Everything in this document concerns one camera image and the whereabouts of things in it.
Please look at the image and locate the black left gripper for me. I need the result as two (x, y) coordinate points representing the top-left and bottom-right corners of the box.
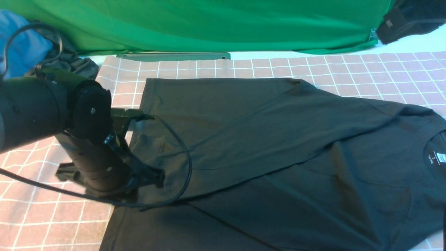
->
(56, 131), (165, 197)

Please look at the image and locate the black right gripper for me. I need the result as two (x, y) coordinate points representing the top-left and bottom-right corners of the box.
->
(376, 0), (446, 45)

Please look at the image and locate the dark gray long-sleeve top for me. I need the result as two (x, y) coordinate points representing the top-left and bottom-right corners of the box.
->
(99, 78), (445, 251)

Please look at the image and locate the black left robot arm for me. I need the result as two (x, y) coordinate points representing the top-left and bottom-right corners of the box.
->
(0, 69), (165, 197)

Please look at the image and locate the clear binder clip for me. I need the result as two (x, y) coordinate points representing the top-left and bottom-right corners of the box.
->
(369, 28), (379, 41)

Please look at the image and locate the pink checkered tablecloth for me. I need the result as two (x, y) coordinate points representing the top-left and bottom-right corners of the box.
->
(0, 52), (445, 251)

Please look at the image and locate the dark gray crumpled garment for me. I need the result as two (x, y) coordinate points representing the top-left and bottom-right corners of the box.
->
(35, 28), (99, 80)

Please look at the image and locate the green backdrop cloth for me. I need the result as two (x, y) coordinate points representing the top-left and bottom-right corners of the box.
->
(0, 0), (394, 55)

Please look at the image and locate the blue garment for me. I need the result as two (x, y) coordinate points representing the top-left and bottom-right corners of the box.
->
(0, 10), (53, 79)

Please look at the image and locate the gray-green flat bar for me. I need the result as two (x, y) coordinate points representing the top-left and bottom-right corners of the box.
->
(116, 52), (231, 62)

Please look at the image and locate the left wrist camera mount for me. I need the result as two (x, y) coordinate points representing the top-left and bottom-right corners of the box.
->
(111, 108), (155, 136)

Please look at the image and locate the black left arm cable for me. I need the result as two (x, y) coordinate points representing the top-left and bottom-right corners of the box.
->
(0, 23), (193, 209)

